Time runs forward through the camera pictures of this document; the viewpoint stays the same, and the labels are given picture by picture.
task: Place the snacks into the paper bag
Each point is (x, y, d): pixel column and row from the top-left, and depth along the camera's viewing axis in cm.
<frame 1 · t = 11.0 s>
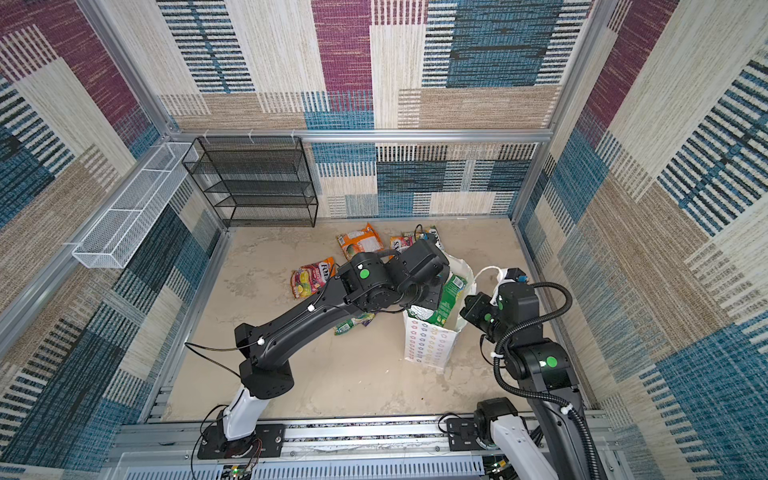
left hand: (440, 288, 66), fingers closed
right hand: (463, 303, 70), fingers closed
white printed paper bag: (431, 344, 72), point 19 cm above the table
green spring tea bag: (455, 293, 74), point 24 cm above the table
orange snack bag: (360, 241, 113), point 3 cm above the table

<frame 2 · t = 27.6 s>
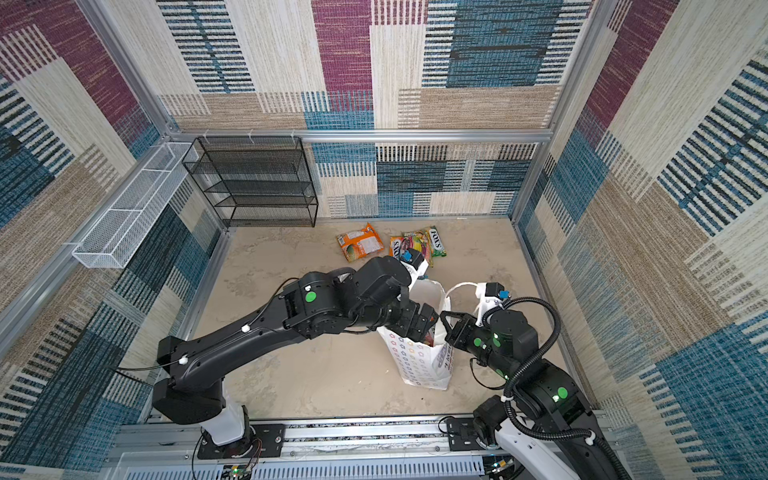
left hand: (424, 308, 59), fingers open
right hand: (438, 321, 66), fingers closed
white printed paper bag: (420, 363, 67), point 20 cm above the table
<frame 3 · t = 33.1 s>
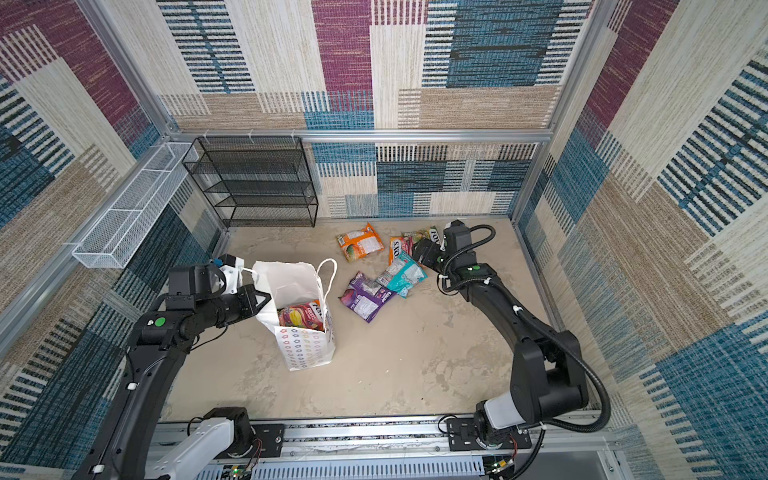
left hand: (268, 291, 72), fingers closed
right hand: (422, 256, 87), fingers open
white printed paper bag: (291, 284, 89), point 14 cm above the table
pink fruits candy bag: (309, 315, 86), point 10 cm above the table
purple snack bag: (366, 297, 98), point 3 cm above the table
teal snack bag: (401, 274, 101), point 5 cm above the table
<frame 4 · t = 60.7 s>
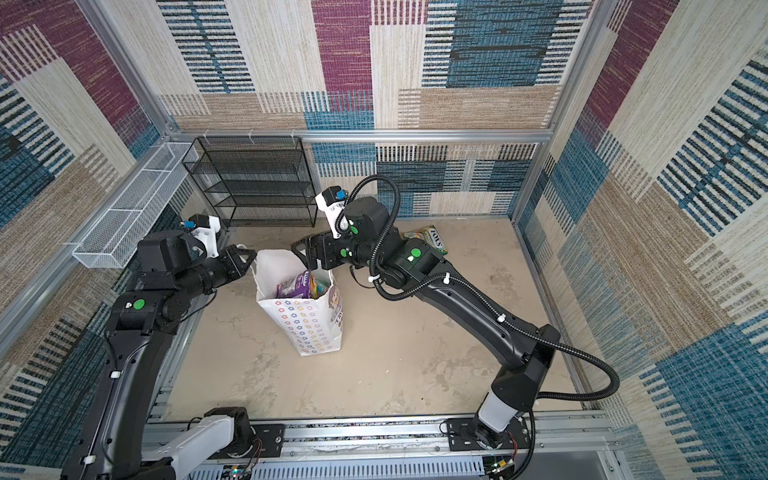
left hand: (254, 247, 67), fingers closed
right hand: (310, 247, 63), fingers open
purple snack bag: (296, 287, 80), point 21 cm above the table
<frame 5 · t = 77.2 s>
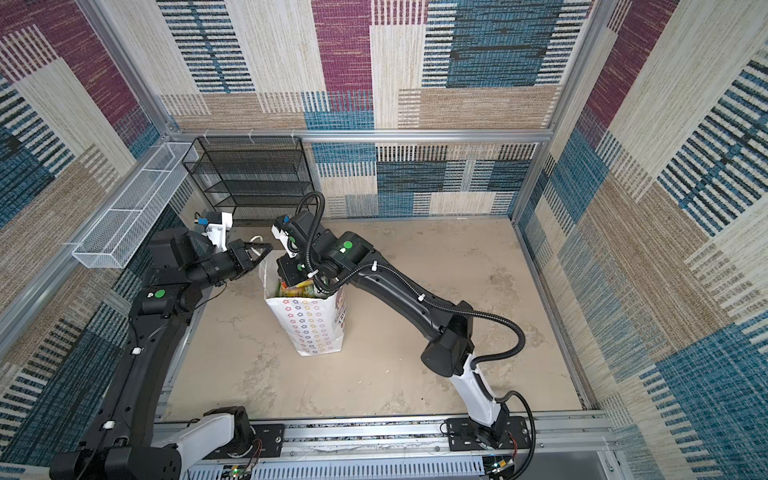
left hand: (270, 242, 69), fingers closed
right hand: (285, 274, 71), fingers closed
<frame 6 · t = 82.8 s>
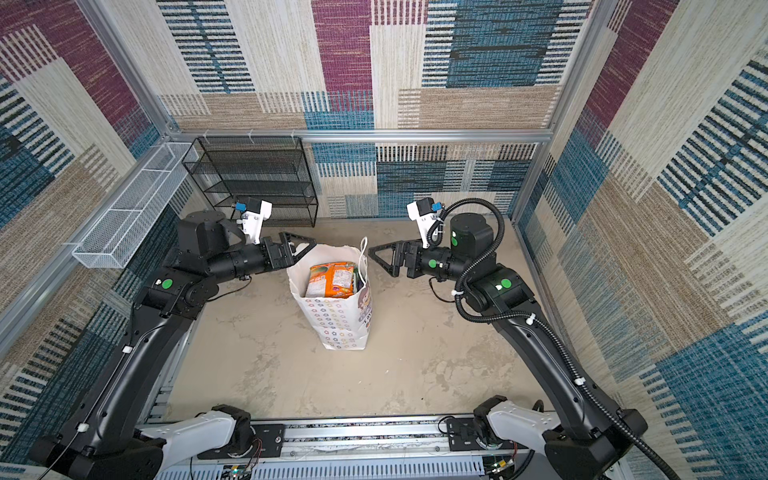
left hand: (304, 241, 63), fingers open
right hand: (382, 257, 62), fingers open
